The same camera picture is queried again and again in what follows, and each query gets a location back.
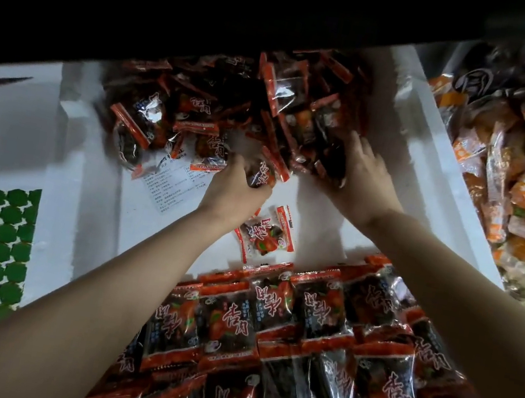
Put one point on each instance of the person's right hand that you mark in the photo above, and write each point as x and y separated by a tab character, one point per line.
363	188

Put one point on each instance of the person's left hand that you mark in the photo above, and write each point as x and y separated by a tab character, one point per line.
234	192

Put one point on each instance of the pile of dark red packets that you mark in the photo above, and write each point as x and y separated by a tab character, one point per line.
218	100

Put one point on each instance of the pile of brown packets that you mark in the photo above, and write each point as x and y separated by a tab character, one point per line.
516	167

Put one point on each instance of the person's right forearm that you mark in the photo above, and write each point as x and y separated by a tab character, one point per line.
464	308

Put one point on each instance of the person's left forearm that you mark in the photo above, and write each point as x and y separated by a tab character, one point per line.
56	313

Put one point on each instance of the small white paper slip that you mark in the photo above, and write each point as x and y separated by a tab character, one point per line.
171	182

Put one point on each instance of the black metal guard rail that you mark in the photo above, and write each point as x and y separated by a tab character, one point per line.
221	21

